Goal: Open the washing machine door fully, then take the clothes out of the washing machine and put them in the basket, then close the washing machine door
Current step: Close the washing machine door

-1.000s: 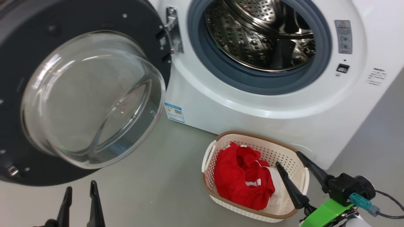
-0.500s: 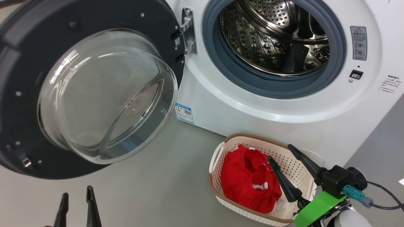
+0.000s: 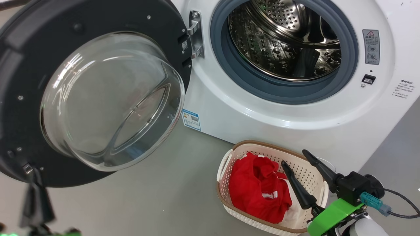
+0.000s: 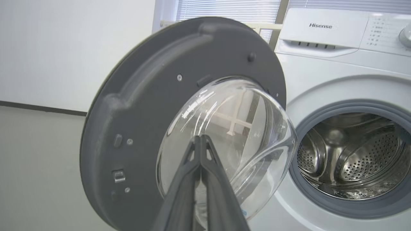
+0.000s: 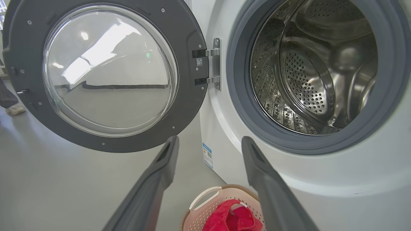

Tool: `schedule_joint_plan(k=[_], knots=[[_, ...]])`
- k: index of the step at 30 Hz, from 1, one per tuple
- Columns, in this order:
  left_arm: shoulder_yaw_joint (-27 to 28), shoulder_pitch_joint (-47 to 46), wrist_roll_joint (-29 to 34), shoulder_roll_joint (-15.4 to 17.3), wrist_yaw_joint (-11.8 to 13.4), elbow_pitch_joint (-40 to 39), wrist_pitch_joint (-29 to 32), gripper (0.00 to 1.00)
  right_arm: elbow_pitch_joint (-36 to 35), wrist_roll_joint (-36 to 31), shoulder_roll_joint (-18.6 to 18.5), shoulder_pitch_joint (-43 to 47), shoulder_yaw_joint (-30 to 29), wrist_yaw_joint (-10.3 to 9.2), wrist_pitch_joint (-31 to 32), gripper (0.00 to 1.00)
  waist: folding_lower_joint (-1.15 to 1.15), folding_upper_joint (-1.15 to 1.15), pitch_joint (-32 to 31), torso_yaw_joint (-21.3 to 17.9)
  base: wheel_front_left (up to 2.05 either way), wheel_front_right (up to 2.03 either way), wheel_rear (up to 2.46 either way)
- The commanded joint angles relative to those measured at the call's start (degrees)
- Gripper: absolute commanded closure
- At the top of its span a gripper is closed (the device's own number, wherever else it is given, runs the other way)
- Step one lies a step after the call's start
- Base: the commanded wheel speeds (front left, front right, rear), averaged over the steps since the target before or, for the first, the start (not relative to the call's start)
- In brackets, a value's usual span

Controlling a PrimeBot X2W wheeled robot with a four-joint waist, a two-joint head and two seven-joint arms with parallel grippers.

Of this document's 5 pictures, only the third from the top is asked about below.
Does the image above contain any blue energy label sticker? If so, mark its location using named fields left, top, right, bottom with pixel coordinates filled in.
left=181, top=109, right=201, bottom=131

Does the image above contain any white front-load washing machine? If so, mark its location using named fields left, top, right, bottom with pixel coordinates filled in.
left=171, top=0, right=420, bottom=174

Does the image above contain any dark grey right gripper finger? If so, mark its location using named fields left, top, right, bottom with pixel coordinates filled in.
left=302, top=149, right=344, bottom=194
left=281, top=160, right=318, bottom=210

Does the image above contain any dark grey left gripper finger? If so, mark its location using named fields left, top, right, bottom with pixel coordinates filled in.
left=20, top=164, right=56, bottom=229

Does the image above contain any round glass washer door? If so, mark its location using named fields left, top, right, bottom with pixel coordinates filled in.
left=0, top=0, right=193, bottom=188

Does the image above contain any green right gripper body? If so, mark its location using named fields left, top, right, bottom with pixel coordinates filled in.
left=307, top=198, right=365, bottom=236

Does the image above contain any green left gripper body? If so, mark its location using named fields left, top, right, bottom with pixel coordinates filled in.
left=0, top=227, right=82, bottom=236

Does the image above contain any metal door hinge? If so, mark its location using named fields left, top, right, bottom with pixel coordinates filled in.
left=188, top=10, right=205, bottom=59

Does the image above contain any black cable with teal connector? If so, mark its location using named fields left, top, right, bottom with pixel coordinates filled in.
left=360, top=188, right=420, bottom=219

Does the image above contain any cream perforated laundry basket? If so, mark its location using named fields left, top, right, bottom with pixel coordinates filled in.
left=216, top=140, right=329, bottom=236

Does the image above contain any grey warning sticker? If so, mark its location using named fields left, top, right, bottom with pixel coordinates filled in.
left=362, top=29, right=380, bottom=65

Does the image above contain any red and white garment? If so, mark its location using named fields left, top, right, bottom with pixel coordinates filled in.
left=228, top=152, right=309, bottom=230

